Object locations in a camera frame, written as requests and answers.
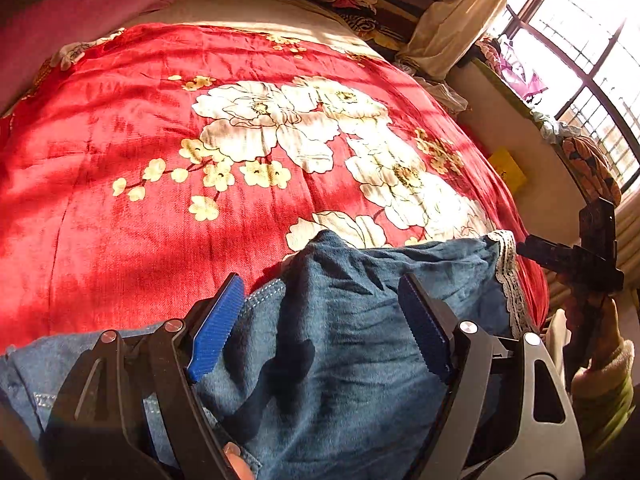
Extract green right sleeve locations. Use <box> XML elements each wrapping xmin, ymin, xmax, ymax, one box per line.
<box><xmin>570</xmin><ymin>339</ymin><xmax>634</xmax><ymax>462</ymax></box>

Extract cream curtain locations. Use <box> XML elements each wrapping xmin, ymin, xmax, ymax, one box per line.
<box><xmin>397</xmin><ymin>0</ymin><xmax>506</xmax><ymax>80</ymax></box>

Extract patterned orange cushion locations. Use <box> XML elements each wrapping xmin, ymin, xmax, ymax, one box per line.
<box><xmin>561</xmin><ymin>136</ymin><xmax>622</xmax><ymax>207</ymax></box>

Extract red floral blanket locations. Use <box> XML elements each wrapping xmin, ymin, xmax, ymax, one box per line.
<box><xmin>1</xmin><ymin>24</ymin><xmax>526</xmax><ymax>348</ymax></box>

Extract purple garment at window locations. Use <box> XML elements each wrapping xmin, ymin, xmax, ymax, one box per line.
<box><xmin>476</xmin><ymin>37</ymin><xmax>548</xmax><ymax>103</ymax></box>

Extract left hand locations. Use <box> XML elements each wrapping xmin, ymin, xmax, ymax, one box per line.
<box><xmin>224</xmin><ymin>442</ymin><xmax>255</xmax><ymax>480</ymax></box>

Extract window with metal bars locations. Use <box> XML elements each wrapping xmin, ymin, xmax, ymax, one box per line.
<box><xmin>486</xmin><ymin>0</ymin><xmax>639</xmax><ymax>191</ymax></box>

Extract right hand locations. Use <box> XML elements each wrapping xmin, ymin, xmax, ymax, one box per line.
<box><xmin>556</xmin><ymin>274</ymin><xmax>624</xmax><ymax>372</ymax></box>

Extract blue denim pants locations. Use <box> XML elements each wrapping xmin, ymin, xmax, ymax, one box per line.
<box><xmin>1</xmin><ymin>230</ymin><xmax>526</xmax><ymax>479</ymax></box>

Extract yellow card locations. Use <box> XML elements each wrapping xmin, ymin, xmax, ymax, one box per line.
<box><xmin>488</xmin><ymin>146</ymin><xmax>527</xmax><ymax>195</ymax></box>

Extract pile of folded clothes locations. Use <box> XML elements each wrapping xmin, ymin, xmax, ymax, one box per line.
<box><xmin>316</xmin><ymin>0</ymin><xmax>421</xmax><ymax>55</ymax></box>

